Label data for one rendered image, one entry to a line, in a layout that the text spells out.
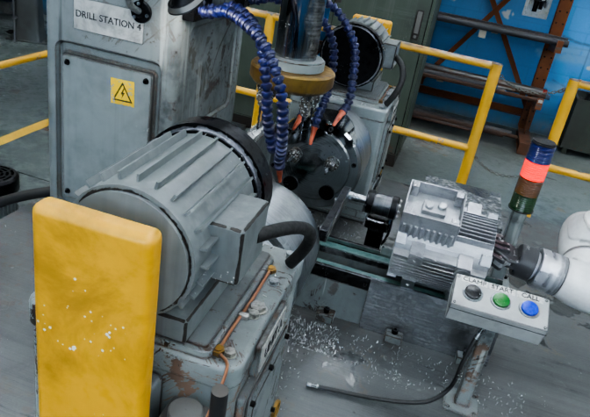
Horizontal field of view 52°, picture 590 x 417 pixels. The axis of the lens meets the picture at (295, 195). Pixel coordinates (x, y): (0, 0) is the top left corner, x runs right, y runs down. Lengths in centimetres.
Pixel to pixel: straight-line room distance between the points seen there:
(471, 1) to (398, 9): 195
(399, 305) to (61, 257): 90
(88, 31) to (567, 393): 124
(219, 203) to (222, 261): 7
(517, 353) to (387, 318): 32
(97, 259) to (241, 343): 23
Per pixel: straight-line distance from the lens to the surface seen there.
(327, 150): 156
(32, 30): 667
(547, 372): 152
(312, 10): 125
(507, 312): 115
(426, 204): 131
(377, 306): 139
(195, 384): 76
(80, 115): 135
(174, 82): 122
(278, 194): 112
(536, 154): 159
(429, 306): 137
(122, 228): 59
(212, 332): 75
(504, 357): 150
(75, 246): 62
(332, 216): 136
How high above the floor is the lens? 164
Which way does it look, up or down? 26 degrees down
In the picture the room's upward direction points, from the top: 10 degrees clockwise
